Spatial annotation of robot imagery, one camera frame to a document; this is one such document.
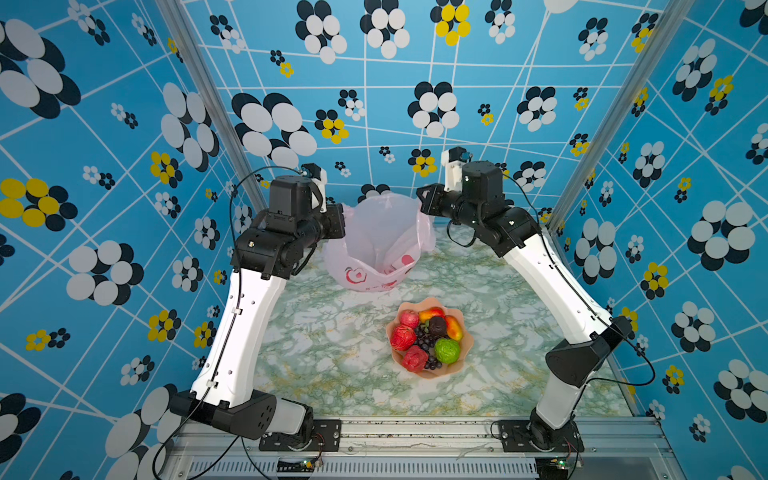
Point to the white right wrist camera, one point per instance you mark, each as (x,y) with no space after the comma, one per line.
(452,161)

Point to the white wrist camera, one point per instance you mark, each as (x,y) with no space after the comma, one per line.
(452,161)
(320,178)

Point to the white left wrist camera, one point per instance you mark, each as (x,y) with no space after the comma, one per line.
(320,178)

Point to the beige wavy fruit bowl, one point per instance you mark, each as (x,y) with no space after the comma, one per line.
(467,343)

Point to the left aluminium corner post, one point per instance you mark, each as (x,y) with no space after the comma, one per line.
(181,29)

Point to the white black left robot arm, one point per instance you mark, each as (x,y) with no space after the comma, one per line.
(272,250)

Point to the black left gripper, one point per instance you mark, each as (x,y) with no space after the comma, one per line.
(333,212)

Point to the dark purple grape bunch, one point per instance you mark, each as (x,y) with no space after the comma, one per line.
(427,342)

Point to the right aluminium corner post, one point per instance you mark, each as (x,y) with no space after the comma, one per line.
(670,22)

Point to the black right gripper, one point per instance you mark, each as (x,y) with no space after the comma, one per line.
(434,206)

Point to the aluminium corner post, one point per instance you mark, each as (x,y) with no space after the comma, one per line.
(181,29)
(670,22)

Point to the red bell pepper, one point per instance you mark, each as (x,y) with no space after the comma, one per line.
(415,359)

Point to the pink translucent plastic bag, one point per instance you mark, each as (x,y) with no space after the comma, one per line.
(385,236)

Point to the pink red apple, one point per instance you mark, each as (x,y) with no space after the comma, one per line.
(409,318)

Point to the dark brown mangosteen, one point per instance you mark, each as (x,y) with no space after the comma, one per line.
(437,327)

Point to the red wrinkled apple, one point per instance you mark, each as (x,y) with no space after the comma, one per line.
(402,338)

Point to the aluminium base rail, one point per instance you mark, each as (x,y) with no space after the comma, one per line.
(434,448)

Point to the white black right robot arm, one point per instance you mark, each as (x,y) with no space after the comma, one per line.
(472,196)

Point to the yellow red mango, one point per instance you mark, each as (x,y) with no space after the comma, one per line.
(454,330)
(426,315)

